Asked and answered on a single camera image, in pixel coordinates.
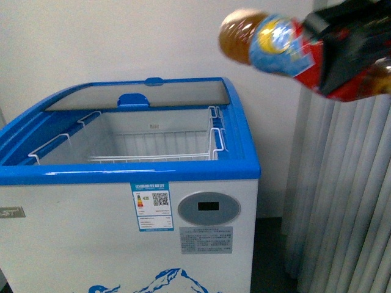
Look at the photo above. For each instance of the glass sliding freezer lid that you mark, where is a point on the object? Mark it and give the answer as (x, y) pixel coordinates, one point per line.
(158, 93)

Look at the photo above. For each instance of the white blue chest freezer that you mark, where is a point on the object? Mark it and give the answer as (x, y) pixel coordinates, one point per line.
(80, 232)

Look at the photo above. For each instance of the iced tea bottle red label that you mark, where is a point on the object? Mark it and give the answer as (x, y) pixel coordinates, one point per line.
(281, 45)

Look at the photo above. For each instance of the white wire freezer basket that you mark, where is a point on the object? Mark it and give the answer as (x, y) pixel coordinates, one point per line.
(134, 137)

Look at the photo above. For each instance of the blue sliding lid handle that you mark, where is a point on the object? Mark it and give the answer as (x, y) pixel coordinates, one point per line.
(132, 100)

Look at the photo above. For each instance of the blue energy rating label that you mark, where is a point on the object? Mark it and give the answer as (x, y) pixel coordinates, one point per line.
(153, 206)

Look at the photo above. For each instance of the white pleated curtain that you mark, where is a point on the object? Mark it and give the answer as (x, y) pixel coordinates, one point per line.
(336, 214)

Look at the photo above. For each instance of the grey oval control panel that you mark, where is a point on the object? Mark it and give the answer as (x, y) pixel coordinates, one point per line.
(208, 208)

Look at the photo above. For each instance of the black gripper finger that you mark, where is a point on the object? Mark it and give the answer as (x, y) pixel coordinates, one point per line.
(355, 34)

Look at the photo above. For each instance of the grey instruction sticker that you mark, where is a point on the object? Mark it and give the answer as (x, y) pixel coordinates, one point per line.
(206, 240)

